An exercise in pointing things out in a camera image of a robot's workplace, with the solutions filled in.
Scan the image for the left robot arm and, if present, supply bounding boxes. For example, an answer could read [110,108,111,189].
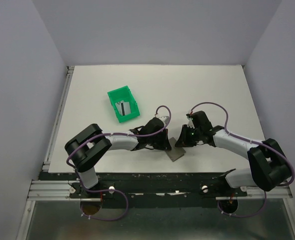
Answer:
[64,116,172,198]

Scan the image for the aluminium rail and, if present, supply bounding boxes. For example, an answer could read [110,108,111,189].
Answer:
[41,66,75,172]
[27,180,293,202]

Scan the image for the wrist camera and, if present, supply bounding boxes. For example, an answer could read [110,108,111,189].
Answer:
[155,113,170,126]
[186,111,195,129]

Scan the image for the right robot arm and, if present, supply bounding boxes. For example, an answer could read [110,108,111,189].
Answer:
[175,111,292,196]

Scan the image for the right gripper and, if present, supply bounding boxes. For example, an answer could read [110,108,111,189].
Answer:
[174,124,202,148]

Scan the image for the green plastic bin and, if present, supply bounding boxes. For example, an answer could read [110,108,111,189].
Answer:
[107,85,140,123]

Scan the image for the cards in green bin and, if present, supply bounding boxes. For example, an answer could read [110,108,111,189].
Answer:
[115,100,131,116]

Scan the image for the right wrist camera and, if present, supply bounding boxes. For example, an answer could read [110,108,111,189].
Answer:
[186,111,195,129]

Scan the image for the aluminium front rail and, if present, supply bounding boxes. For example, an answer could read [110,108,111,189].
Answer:
[27,180,293,202]

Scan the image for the grey card holder wallet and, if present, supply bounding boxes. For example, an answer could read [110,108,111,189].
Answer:
[165,137,186,162]

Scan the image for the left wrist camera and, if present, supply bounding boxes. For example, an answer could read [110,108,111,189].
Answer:
[155,113,170,126]

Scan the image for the aluminium left side rail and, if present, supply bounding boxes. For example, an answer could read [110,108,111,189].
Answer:
[41,66,75,172]

